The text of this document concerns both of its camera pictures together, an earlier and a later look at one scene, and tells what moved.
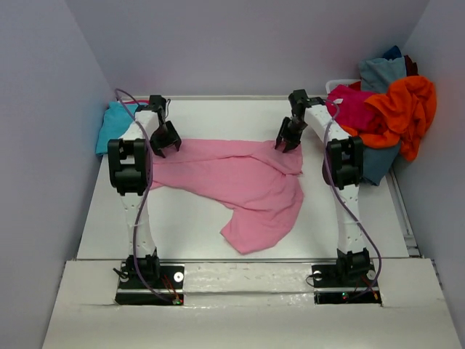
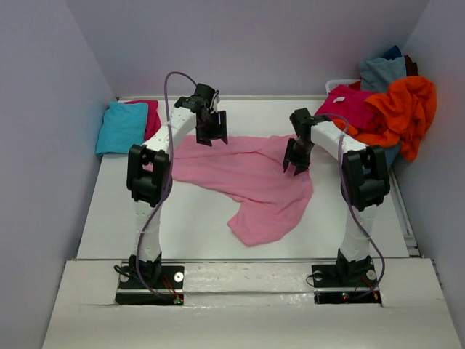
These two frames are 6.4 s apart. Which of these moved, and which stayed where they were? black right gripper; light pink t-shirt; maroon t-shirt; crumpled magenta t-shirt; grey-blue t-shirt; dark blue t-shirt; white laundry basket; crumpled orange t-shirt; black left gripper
Moved: black right gripper; light pink t-shirt; black left gripper
Stayed: maroon t-shirt; dark blue t-shirt; crumpled orange t-shirt; white laundry basket; grey-blue t-shirt; crumpled magenta t-shirt
